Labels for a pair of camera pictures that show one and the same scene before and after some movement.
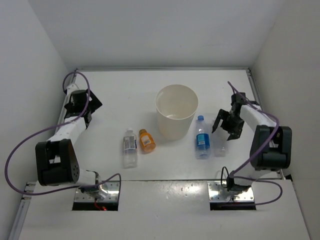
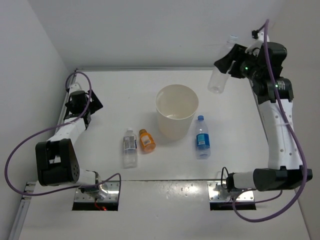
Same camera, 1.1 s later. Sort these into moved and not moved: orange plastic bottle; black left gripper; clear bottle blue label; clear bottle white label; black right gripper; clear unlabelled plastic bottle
Moved: black right gripper; clear unlabelled plastic bottle
Not moved: orange plastic bottle; clear bottle white label; black left gripper; clear bottle blue label
